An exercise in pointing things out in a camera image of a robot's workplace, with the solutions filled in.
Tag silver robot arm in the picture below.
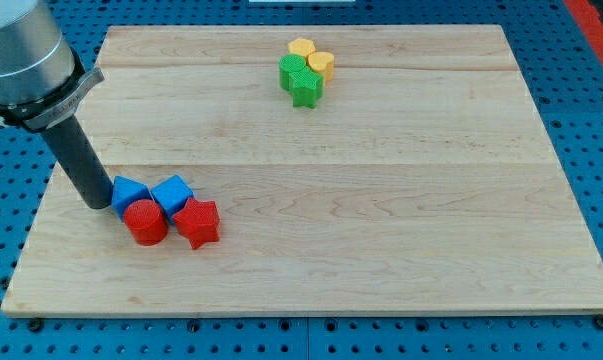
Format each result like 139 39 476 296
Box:
0 0 104 132

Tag wooden board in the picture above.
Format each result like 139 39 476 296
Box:
2 25 603 318

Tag yellow hexagon block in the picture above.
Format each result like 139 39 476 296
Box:
287 38 316 59

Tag red star block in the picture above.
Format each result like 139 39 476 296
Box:
172 197 220 250

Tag red cylinder block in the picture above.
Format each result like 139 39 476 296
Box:
123 199 168 246

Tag green cylinder block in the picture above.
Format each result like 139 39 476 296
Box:
278 54 306 91

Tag yellow heart block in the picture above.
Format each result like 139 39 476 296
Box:
307 52 335 82

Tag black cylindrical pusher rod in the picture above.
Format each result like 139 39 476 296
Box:
41 116 113 209

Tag green star block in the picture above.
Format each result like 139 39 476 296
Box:
288 68 324 108

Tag red strip at edge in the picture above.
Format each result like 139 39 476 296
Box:
564 0 603 65

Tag blue cube block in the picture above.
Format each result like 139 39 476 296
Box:
150 175 195 224

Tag blue triangular block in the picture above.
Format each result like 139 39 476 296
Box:
111 176 152 220

